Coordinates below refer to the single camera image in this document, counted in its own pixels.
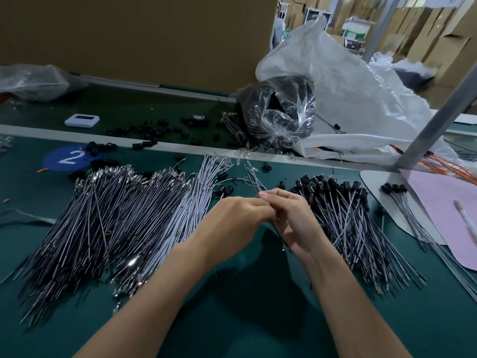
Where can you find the small white timer device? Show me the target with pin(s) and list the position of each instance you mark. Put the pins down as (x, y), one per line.
(82, 120)

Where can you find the person's left hand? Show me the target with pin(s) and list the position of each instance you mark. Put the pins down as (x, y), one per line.
(231, 231)

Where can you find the grey metal frame post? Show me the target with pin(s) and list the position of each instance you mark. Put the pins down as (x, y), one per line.
(436, 119)
(381, 27)

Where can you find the pink paper sheet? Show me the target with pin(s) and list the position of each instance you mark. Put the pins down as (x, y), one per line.
(443, 216)

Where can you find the person's right hand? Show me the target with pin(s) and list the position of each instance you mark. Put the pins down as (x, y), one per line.
(298, 220)

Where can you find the brown cardboard panel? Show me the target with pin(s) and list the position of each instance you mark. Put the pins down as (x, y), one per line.
(149, 37)

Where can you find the clear bag with black contents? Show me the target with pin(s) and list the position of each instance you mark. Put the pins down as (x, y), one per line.
(277, 112)

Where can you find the clear plastic strip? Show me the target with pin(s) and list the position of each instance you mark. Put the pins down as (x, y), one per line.
(22, 215)

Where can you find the stack of cardboard boxes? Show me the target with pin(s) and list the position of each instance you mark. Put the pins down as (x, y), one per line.
(447, 37)

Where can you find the white pen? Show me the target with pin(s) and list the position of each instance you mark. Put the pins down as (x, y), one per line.
(467, 220)

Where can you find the person's left forearm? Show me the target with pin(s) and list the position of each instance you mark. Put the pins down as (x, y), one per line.
(145, 309)

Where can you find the large white plastic sack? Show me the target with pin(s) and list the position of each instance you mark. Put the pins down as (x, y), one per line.
(358, 93)

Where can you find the blue round number sticker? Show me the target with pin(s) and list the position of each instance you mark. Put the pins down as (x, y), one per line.
(68, 157)

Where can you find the person's right forearm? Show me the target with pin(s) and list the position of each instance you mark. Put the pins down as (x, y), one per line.
(354, 309)

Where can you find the crumpled clear plastic bag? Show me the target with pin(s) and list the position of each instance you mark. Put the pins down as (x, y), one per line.
(33, 82)

